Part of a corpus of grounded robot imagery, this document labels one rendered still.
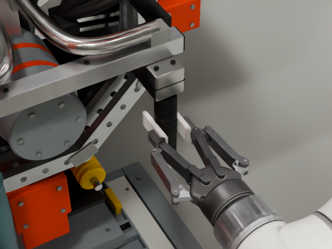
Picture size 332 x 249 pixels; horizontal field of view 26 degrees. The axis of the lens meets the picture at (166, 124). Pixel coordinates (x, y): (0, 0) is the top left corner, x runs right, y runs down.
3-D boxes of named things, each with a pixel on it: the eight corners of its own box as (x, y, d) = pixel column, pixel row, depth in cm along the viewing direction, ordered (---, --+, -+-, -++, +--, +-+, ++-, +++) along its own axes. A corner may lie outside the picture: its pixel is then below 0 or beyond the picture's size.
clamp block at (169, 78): (156, 59, 114) (155, 31, 111) (185, 92, 109) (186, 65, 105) (127, 68, 112) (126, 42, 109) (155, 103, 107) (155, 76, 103)
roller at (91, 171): (56, 106, 167) (53, 87, 163) (112, 191, 149) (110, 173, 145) (32, 114, 165) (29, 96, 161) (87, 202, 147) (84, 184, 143)
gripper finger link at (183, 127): (187, 129, 111) (191, 128, 111) (165, 102, 115) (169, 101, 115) (186, 143, 113) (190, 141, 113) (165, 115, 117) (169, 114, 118)
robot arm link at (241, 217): (284, 249, 102) (260, 220, 106) (292, 209, 96) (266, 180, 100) (230, 276, 99) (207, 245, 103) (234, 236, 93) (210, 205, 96)
